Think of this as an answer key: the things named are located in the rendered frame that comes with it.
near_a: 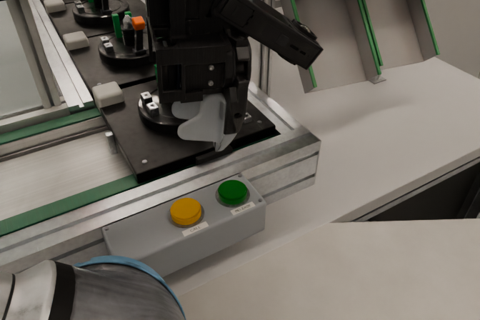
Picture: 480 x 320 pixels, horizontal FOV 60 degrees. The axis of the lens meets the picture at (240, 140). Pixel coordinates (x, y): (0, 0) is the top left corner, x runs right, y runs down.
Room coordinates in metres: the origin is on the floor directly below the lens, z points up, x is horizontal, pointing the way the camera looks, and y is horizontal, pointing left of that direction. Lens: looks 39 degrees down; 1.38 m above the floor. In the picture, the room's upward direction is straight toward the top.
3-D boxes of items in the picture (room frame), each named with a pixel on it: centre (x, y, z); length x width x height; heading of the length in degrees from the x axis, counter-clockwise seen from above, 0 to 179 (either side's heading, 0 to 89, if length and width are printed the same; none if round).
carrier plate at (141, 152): (0.59, 0.10, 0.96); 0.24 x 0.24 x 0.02; 30
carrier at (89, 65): (0.82, 0.23, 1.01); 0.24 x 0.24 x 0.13; 30
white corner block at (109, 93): (0.63, 0.24, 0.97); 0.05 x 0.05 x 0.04; 30
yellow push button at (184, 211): (0.36, 0.07, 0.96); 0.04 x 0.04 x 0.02
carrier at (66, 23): (1.03, 0.35, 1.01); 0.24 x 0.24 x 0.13; 30
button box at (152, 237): (0.36, 0.07, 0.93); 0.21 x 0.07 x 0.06; 120
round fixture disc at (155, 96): (0.59, 0.10, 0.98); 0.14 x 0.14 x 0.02
